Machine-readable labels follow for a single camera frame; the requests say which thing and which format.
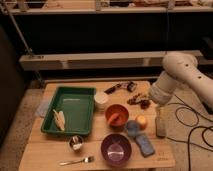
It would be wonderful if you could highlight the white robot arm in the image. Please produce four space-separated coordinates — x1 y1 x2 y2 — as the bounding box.
149 52 213 110

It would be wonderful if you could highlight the white plastic cup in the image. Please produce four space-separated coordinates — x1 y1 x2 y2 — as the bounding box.
94 92 109 112

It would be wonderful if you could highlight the yellow red apple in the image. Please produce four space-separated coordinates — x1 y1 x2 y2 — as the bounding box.
135 115 148 130

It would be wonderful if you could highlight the small metal cup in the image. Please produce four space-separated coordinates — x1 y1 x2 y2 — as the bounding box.
69 135 83 151

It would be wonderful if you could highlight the orange carrot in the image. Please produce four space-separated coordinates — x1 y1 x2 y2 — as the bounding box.
107 113 119 125

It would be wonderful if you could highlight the green plastic tray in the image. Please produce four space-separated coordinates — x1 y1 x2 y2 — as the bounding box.
41 86 96 136

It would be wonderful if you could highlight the bunch of dark grapes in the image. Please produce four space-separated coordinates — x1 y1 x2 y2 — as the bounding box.
127 93 151 110

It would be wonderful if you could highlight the wooden shelf beam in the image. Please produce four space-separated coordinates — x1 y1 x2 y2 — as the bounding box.
18 49 213 72

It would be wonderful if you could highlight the orange plastic bowl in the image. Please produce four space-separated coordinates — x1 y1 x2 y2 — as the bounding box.
105 104 129 127

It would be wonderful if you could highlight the blue round sponge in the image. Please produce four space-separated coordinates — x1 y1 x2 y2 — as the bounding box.
125 120 140 137

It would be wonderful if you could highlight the pale corn cob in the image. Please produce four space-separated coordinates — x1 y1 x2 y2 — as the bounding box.
53 110 65 131

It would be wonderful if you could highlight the grey rectangular block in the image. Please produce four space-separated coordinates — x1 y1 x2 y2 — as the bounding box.
155 107 166 138

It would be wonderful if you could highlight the purple plastic bowl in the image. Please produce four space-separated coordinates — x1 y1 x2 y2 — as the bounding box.
101 134 132 167

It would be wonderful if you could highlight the blue rectangular sponge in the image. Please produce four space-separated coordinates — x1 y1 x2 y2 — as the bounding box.
135 133 155 157

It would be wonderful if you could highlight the silver metal fork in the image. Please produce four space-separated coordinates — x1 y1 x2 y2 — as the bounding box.
59 156 95 166

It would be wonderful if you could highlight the black handled tool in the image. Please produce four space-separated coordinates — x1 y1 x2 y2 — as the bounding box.
105 81 137 94

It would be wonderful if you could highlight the black cable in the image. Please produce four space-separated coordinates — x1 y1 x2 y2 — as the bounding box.
165 94 213 171

